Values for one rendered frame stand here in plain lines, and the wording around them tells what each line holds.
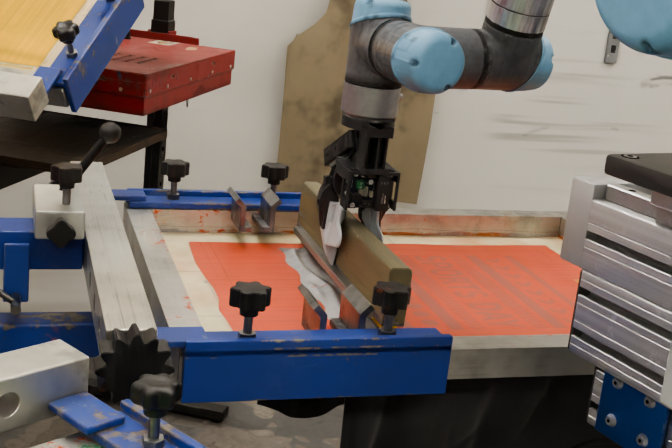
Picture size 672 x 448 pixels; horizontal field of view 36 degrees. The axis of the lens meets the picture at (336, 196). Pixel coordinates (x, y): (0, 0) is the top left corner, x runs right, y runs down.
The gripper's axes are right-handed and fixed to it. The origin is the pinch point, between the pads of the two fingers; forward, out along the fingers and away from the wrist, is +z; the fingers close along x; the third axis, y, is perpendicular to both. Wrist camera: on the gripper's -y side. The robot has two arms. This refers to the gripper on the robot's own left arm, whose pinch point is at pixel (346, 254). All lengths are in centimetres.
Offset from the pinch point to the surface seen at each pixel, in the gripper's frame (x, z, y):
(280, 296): -9.8, 4.8, 3.6
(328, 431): 48, 103, -131
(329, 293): -3.2, 4.2, 4.1
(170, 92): -11, -2, -98
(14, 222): -44.0, -3.7, 0.0
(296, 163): 47, 37, -192
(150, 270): -27.3, 1.2, 3.6
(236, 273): -13.9, 5.1, -5.5
